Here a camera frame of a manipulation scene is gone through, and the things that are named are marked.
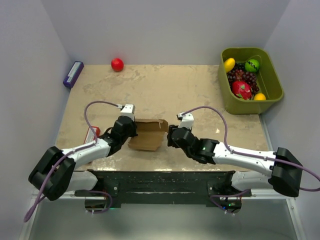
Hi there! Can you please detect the brown cardboard box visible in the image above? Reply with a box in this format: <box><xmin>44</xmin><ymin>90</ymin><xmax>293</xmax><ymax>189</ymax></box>
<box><xmin>128</xmin><ymin>118</ymin><xmax>169</xmax><ymax>152</ymax></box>

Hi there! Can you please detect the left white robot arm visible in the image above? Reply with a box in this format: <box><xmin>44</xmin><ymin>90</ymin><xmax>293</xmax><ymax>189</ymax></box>
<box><xmin>28</xmin><ymin>115</ymin><xmax>137</xmax><ymax>201</ymax></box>

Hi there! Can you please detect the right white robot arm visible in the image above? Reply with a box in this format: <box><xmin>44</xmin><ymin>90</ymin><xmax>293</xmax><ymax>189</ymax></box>
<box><xmin>167</xmin><ymin>125</ymin><xmax>302</xmax><ymax>198</ymax></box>

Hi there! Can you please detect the red rectangular box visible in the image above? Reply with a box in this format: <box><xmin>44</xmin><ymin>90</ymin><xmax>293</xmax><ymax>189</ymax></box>
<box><xmin>83</xmin><ymin>126</ymin><xmax>101</xmax><ymax>144</ymax></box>

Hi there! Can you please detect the purple rectangular box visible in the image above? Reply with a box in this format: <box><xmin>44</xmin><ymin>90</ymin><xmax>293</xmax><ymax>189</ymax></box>
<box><xmin>63</xmin><ymin>61</ymin><xmax>84</xmax><ymax>89</ymax></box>

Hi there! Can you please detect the red tomato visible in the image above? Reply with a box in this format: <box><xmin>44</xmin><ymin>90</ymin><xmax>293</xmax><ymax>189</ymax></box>
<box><xmin>111</xmin><ymin>58</ymin><xmax>124</xmax><ymax>72</ymax></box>

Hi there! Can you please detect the red dragon fruit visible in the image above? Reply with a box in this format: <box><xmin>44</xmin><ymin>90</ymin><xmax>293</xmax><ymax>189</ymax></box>
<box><xmin>231</xmin><ymin>80</ymin><xmax>253</xmax><ymax>100</ymax></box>

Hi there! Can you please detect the purple grapes bunch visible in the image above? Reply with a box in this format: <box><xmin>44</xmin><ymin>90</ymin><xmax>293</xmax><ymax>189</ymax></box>
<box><xmin>226</xmin><ymin>63</ymin><xmax>260</xmax><ymax>94</ymax></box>

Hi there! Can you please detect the yellow lemon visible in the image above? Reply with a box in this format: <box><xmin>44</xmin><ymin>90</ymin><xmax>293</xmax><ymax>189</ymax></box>
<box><xmin>223</xmin><ymin>58</ymin><xmax>236</xmax><ymax>73</ymax></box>

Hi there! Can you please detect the small yellow orange fruit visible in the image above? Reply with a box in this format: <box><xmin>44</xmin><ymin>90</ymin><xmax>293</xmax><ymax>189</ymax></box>
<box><xmin>253</xmin><ymin>93</ymin><xmax>267</xmax><ymax>101</ymax></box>

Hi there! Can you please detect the green striped fruit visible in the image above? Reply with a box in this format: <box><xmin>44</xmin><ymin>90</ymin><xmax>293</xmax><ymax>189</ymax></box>
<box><xmin>244</xmin><ymin>59</ymin><xmax>260</xmax><ymax>73</ymax></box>

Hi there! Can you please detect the green plastic bin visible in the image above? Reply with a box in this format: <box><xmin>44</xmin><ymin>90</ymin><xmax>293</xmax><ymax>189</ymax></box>
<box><xmin>217</xmin><ymin>47</ymin><xmax>284</xmax><ymax>115</ymax></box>

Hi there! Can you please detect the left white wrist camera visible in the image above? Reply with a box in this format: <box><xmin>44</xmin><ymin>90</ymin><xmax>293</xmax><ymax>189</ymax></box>
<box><xmin>120</xmin><ymin>104</ymin><xmax>136</xmax><ymax>121</ymax></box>

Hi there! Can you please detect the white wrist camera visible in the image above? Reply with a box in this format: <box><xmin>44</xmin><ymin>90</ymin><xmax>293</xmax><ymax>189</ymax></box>
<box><xmin>177</xmin><ymin>112</ymin><xmax>195</xmax><ymax>131</ymax></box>
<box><xmin>120</xmin><ymin>104</ymin><xmax>136</xmax><ymax>121</ymax></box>

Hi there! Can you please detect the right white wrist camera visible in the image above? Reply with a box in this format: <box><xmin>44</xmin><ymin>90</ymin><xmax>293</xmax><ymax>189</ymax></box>
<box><xmin>177</xmin><ymin>112</ymin><xmax>195</xmax><ymax>131</ymax></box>

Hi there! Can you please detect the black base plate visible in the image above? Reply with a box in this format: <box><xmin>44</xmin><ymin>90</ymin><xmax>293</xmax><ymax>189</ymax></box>
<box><xmin>75</xmin><ymin>170</ymin><xmax>242</xmax><ymax>213</ymax></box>

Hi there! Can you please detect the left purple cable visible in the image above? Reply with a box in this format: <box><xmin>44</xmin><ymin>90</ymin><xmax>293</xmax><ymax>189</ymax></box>
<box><xmin>23</xmin><ymin>100</ymin><xmax>123</xmax><ymax>223</ymax></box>

